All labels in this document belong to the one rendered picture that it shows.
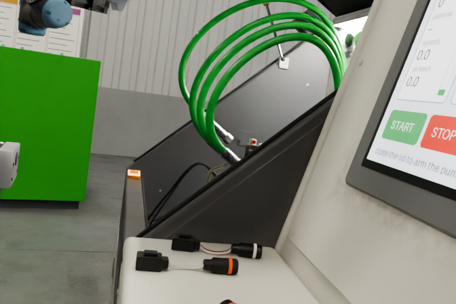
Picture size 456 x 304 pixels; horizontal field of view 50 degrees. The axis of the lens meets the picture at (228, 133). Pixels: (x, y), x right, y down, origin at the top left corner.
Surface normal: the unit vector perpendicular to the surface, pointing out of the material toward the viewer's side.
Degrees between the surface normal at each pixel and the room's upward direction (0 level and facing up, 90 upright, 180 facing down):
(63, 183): 90
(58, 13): 90
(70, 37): 90
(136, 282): 0
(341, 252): 76
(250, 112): 90
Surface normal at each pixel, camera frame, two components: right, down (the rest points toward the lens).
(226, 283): 0.14, -0.99
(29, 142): 0.42, 0.14
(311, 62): 0.19, 0.11
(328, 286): -0.91, -0.35
